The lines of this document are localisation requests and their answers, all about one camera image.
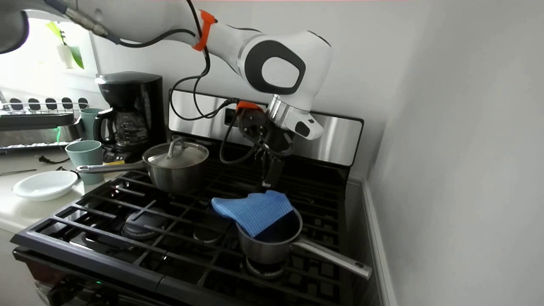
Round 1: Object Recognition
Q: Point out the orange cable clip at wrist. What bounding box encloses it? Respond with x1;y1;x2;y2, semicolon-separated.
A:
236;101;263;114

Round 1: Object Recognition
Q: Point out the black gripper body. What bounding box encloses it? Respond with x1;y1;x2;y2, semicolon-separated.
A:
256;119;295;157

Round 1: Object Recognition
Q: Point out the steel pot lid with handle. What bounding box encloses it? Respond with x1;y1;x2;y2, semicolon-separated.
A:
141;136;210;170

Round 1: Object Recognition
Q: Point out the orange cable clip on arm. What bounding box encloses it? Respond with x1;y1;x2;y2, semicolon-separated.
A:
192;9;219;53

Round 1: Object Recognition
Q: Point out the black drip coffee maker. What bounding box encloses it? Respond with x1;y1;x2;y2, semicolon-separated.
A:
93;72;166;163

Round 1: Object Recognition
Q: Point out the teal mug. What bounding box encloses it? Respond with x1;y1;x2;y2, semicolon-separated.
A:
64;140;107;186
78;107;103;141

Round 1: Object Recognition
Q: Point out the thin black cord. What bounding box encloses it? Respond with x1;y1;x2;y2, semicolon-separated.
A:
37;155;71;167

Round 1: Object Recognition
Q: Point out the stainless steel gas stove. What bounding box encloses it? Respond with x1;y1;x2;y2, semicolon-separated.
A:
8;89;375;306

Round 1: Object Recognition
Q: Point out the green potted plant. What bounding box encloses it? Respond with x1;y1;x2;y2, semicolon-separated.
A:
44;22;86;72

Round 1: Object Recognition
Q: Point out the steel saucepan with flat handle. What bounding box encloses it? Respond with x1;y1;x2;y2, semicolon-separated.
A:
69;141;210;196

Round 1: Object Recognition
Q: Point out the bright window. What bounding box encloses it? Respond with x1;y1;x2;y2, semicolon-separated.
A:
0;16;100;101

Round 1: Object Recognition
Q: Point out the blue cloth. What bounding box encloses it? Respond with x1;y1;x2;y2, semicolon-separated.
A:
209;189;295;240

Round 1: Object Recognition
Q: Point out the steel saucepan with round handle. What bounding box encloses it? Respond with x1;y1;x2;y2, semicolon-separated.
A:
236;206;373;284

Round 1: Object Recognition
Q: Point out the stainless steel countertop appliance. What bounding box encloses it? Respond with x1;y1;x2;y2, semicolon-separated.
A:
0;92;91;153

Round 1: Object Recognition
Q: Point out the white plate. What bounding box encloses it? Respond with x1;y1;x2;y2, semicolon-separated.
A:
11;170;79;203

